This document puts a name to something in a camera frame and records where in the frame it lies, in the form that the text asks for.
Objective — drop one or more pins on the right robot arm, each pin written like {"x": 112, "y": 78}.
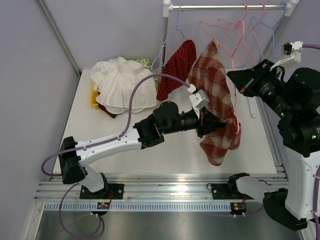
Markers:
{"x": 295, "y": 102}

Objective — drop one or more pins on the aluminium mounting rail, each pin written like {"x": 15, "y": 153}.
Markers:
{"x": 157, "y": 187}

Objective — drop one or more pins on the blue hanger with plaid skirt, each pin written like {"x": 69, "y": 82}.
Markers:
{"x": 159, "y": 62}

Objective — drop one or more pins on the dark red plaid skirt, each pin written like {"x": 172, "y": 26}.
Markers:
{"x": 104, "y": 109}

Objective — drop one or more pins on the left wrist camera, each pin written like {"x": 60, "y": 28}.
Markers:
{"x": 198, "y": 99}

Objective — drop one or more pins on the beige red plaid skirt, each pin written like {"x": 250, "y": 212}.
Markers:
{"x": 209, "y": 75}

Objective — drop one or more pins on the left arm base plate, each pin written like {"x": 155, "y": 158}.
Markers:
{"x": 115, "y": 192}

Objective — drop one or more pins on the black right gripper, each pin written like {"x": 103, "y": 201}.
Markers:
{"x": 247, "y": 81}

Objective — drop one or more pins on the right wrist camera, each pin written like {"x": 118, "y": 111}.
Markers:
{"x": 291, "y": 55}

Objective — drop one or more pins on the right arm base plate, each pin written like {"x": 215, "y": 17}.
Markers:
{"x": 222, "y": 191}

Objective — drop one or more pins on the lemon print skirt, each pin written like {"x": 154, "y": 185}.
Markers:
{"x": 146, "y": 64}

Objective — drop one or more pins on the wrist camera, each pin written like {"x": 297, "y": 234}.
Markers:
{"x": 291, "y": 55}
{"x": 198, "y": 99}

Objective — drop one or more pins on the white pleated skirt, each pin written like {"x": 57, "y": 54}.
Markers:
{"x": 115, "y": 80}

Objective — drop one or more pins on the pink hanger with plaid skirt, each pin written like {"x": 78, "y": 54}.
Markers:
{"x": 236, "y": 100}

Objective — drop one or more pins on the blue wire hanger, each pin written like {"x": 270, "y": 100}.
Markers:
{"x": 272, "y": 43}

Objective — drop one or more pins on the yellow plastic tray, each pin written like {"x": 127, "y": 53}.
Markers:
{"x": 93, "y": 98}

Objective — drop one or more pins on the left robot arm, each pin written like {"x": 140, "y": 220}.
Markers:
{"x": 75, "y": 157}

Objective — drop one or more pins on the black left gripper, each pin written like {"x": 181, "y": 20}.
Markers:
{"x": 209, "y": 123}

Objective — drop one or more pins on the pink wire hanger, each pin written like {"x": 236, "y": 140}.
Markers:
{"x": 236, "y": 32}

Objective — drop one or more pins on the red polka dot skirt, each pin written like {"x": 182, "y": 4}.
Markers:
{"x": 179, "y": 65}

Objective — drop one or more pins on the white slotted cable duct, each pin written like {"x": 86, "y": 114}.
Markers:
{"x": 139, "y": 206}

